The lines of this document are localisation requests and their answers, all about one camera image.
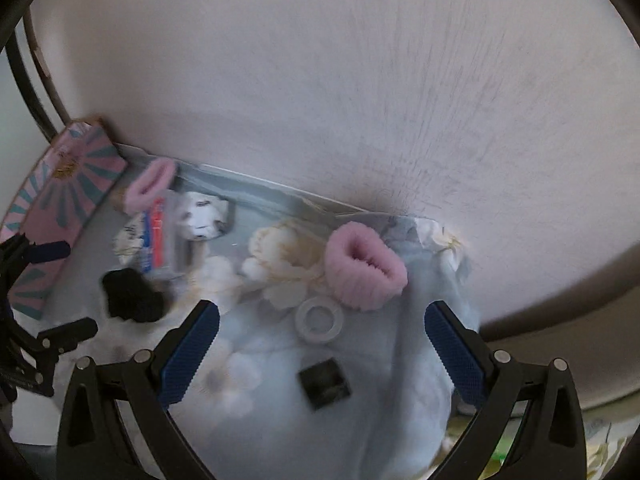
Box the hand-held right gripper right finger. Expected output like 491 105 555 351
424 300 587 480

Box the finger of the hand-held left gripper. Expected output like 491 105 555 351
0 233 71 281
30 317 99 366

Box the white tape ring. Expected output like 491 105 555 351
295 296 345 345

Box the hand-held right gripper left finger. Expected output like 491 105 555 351
56 299 221 480

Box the small black square block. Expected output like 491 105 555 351
296 357 352 411

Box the white dog-print pouch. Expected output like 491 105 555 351
172 191 236 243

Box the clear packet with red label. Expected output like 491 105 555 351
137 195 193 281

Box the small pink scrunchie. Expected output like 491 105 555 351
124 157 178 213

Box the black metal rail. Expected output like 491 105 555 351
4 15 68 142

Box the pink box with teal stripes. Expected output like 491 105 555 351
0 117 128 321

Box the beige padded furniture edge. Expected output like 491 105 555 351
477 230 640 411

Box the dark brown scrunchie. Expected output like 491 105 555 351
101 267 166 323

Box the light blue floral blanket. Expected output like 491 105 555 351
10 145 483 480

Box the large pink fluffy scrunchie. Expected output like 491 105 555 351
324 221 408 311

